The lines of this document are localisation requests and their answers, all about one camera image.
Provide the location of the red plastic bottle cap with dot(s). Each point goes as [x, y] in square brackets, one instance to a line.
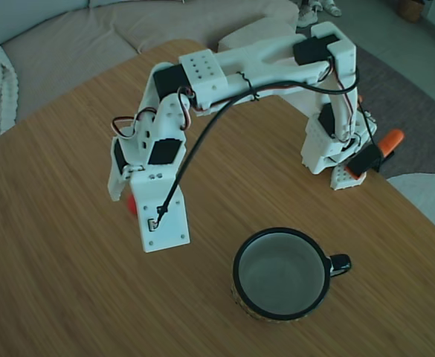
[131, 205]

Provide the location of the beige sofa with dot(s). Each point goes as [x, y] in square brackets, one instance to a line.
[72, 48]

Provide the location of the beige ottoman cushion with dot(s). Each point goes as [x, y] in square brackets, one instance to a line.
[247, 37]

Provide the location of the black-rimmed white enamel mug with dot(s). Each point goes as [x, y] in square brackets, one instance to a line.
[282, 275]

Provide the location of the white sneaker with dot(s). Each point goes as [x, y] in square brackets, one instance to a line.
[331, 8]
[306, 15]

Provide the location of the grey rug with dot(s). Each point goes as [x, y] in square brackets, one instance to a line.
[406, 104]

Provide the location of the brown wicker basket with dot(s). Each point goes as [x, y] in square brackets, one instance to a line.
[410, 10]

